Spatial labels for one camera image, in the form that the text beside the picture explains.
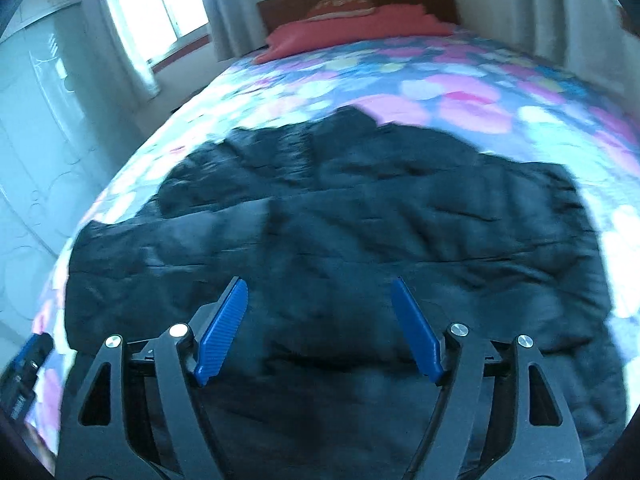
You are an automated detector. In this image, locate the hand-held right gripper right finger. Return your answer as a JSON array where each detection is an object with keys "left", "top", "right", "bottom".
[{"left": 391, "top": 276, "right": 588, "bottom": 480}]

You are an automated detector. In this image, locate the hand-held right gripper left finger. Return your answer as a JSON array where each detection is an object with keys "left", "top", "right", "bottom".
[{"left": 55, "top": 276, "right": 249, "bottom": 480}]

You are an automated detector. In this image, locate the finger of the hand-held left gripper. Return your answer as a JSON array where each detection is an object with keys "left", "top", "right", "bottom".
[{"left": 7, "top": 332, "right": 55, "bottom": 386}]

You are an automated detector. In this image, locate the black puffer jacket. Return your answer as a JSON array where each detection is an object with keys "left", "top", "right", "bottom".
[{"left": 64, "top": 106, "right": 630, "bottom": 480}]

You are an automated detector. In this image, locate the white wardrobe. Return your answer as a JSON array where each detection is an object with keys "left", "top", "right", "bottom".
[{"left": 0, "top": 0, "right": 166, "bottom": 356}]

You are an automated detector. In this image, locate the floral bedspread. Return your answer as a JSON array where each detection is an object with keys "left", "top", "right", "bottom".
[{"left": 30, "top": 25, "right": 640, "bottom": 476}]

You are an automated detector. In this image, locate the white sheer curtain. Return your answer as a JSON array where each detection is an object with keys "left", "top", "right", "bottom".
[{"left": 97, "top": 0, "right": 162, "bottom": 102}]

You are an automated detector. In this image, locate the red pillow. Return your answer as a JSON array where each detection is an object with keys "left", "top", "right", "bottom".
[{"left": 252, "top": 4, "right": 453, "bottom": 65}]

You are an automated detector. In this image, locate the wooden headboard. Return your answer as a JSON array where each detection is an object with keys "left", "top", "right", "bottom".
[{"left": 256, "top": 0, "right": 461, "bottom": 36}]

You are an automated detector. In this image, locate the grey curtain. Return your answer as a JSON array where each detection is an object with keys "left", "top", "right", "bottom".
[{"left": 192, "top": 0, "right": 266, "bottom": 63}]

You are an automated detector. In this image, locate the red patterned cushion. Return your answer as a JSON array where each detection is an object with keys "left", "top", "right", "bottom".
[{"left": 306, "top": 0, "right": 378, "bottom": 22}]

